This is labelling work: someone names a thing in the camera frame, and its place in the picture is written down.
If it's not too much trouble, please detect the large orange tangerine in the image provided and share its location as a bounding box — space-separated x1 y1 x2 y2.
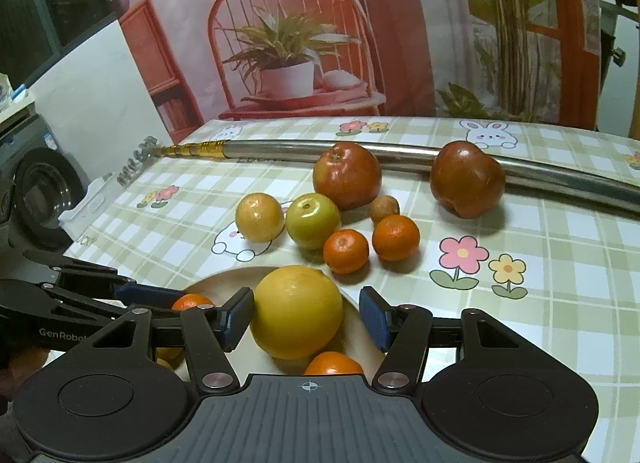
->
304 351 363 375

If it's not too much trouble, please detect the small mandarin orange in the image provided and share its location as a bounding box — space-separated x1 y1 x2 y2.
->
171 293 215 311
372 215 421 261
322 229 369 275

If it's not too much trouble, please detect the yellow orange round fruit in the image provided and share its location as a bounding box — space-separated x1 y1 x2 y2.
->
235 192 284 243

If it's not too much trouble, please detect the small brown longan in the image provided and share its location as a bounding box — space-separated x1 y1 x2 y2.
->
369 194 400 224

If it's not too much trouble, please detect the yellow green apple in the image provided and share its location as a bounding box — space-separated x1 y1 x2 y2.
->
285 192 341 249

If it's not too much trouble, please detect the dark red apple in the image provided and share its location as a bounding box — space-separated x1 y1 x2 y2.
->
430 140 506 220

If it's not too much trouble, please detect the large yellow grapefruit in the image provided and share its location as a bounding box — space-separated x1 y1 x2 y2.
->
155 347 183 362

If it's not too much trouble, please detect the person left hand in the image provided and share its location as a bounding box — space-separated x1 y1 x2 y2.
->
1 347 50 400

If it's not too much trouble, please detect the cream round plate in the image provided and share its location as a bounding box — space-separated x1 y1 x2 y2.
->
184 265 383 382

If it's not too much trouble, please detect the white plastic tray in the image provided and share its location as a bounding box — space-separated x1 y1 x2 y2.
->
58 173 122 241

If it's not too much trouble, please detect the washing machine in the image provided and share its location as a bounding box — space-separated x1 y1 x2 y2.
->
1 111 86 282

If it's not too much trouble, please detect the checkered bunny tablecloth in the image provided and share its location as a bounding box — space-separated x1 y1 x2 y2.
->
64 114 640 463

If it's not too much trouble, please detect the telescopic metal back scratcher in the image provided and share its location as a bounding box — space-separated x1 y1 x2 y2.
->
118 136 640 213

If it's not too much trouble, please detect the printed room backdrop cloth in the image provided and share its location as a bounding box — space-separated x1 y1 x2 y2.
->
107 0 601 142

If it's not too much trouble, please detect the black stand with knob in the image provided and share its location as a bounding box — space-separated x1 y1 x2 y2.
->
599 0 639 90

